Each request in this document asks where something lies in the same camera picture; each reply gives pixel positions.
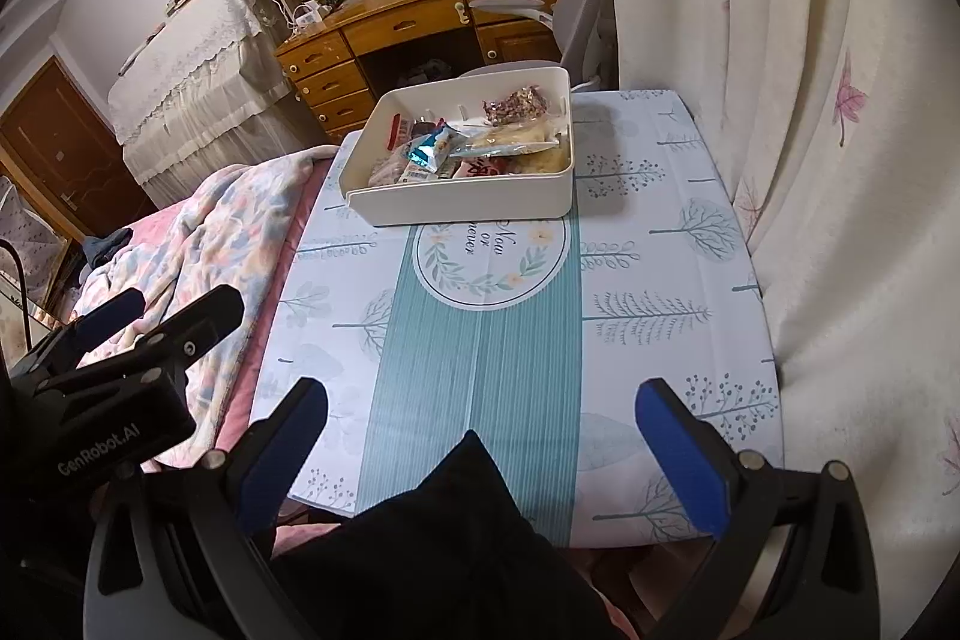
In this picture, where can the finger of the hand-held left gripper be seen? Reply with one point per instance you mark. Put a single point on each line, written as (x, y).
(202, 321)
(112, 314)

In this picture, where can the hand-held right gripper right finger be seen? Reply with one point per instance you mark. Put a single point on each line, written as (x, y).
(686, 460)

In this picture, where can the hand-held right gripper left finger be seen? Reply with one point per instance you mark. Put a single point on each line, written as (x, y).
(283, 460)

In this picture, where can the red picture snack packet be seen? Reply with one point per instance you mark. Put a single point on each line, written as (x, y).
(386, 169)

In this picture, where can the red and white snack packet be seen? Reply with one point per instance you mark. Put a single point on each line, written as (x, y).
(396, 132)

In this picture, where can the white plastic bin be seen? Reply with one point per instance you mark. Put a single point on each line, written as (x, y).
(465, 201)

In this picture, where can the clear cake packet blue print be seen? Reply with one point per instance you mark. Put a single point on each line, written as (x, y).
(435, 149)

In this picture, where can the clear noodle snack packet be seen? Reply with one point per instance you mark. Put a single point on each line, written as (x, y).
(544, 160)

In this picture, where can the large clear bread packet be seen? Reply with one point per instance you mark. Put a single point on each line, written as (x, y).
(525, 136)

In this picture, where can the dark nut snack packet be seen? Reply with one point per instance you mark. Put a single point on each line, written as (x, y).
(517, 104)

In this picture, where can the dark clothes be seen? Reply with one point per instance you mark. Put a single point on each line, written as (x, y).
(105, 250)

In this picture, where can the pink bed sheet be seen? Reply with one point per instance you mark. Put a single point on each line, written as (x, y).
(277, 280)

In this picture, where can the floral blanket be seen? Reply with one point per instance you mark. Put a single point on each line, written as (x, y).
(210, 220)

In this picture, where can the brown wooden door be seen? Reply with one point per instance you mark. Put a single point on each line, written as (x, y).
(67, 145)

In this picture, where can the white floral curtain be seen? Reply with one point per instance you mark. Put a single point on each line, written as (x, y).
(825, 197)

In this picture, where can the white power strip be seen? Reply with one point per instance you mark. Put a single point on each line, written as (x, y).
(311, 16)

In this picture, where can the wooden desk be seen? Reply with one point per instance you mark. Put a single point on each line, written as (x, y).
(409, 21)

